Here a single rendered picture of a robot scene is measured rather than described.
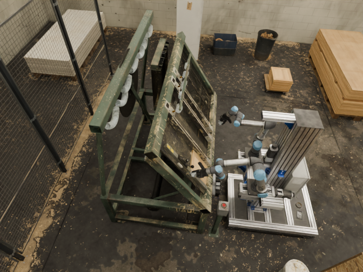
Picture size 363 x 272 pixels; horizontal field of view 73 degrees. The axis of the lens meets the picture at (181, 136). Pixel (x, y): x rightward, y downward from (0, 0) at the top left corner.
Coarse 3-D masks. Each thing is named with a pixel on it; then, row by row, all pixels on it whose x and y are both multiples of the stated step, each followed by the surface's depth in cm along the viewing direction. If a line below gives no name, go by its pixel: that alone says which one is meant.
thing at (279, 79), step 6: (270, 72) 576; (276, 72) 564; (282, 72) 565; (288, 72) 565; (264, 78) 596; (270, 78) 572; (276, 78) 549; (282, 78) 550; (288, 78) 551; (270, 84) 569; (276, 84) 553; (282, 84) 552; (288, 84) 550; (270, 90) 568; (276, 90) 566; (282, 90) 563; (288, 90) 563
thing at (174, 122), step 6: (168, 102) 265; (168, 108) 262; (168, 114) 269; (174, 114) 271; (168, 120) 276; (174, 120) 275; (174, 126) 282; (180, 126) 287; (180, 132) 289; (186, 132) 294; (186, 138) 296; (192, 144) 303; (198, 150) 311; (204, 156) 325; (204, 162) 329; (210, 162) 333
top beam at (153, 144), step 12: (180, 36) 350; (180, 48) 336; (168, 72) 299; (168, 84) 280; (168, 96) 270; (156, 108) 260; (156, 120) 246; (156, 132) 233; (156, 144) 227; (156, 156) 223
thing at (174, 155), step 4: (164, 144) 257; (168, 144) 257; (164, 148) 256; (168, 148) 255; (168, 152) 260; (172, 152) 260; (172, 156) 264; (176, 156) 265; (176, 160) 270; (184, 168) 280; (188, 168) 282; (196, 176) 294; (196, 180) 297; (200, 180) 302; (200, 184) 302; (204, 184) 308; (204, 188) 309
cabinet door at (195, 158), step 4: (192, 152) 308; (192, 156) 304; (196, 156) 313; (192, 160) 301; (196, 160) 311; (200, 160) 321; (192, 164) 298; (196, 164) 308; (204, 164) 329; (192, 168) 296; (196, 168) 305; (200, 168) 316; (204, 180) 316
